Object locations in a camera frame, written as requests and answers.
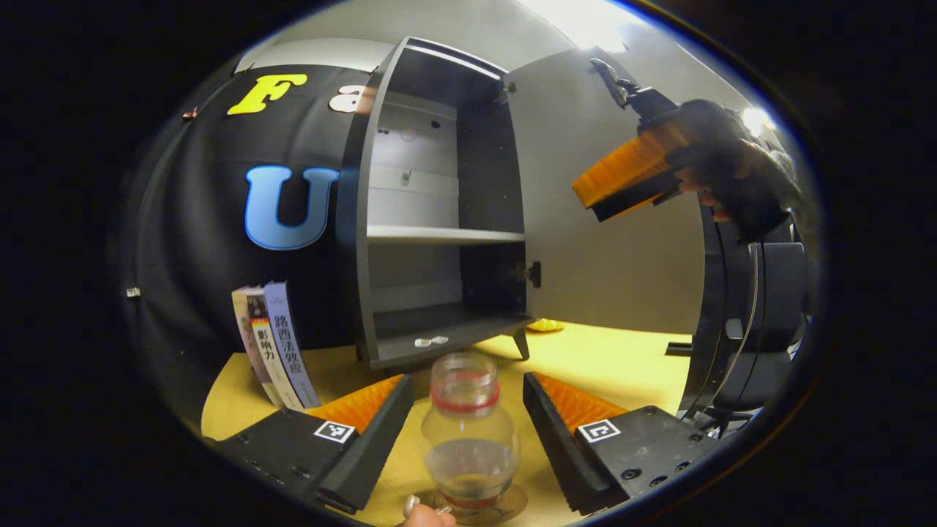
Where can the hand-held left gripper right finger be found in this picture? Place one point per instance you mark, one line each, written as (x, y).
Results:
(556, 446)

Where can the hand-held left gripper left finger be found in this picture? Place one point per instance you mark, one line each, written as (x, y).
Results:
(377, 450)

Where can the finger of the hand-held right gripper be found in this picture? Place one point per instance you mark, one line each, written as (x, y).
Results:
(629, 165)

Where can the round brown coaster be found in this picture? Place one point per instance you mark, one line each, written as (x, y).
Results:
(514, 505)

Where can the clear plastic bottle red band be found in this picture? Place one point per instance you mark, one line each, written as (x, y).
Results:
(468, 454)

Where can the beige cabinet door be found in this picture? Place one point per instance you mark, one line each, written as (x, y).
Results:
(607, 278)

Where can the dark grey cabinet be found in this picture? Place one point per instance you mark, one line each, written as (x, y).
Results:
(483, 183)

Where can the grey cabinet shelf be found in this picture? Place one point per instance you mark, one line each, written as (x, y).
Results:
(439, 234)

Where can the small ceiling light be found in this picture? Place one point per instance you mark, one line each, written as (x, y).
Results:
(758, 121)

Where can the small yellow object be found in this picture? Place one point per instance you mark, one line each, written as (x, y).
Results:
(545, 326)

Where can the lavender blue book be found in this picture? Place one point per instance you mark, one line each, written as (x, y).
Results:
(293, 351)

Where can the grey white book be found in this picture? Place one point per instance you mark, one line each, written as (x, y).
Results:
(249, 344)

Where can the black backdrop cloth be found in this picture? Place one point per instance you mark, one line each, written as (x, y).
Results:
(198, 219)

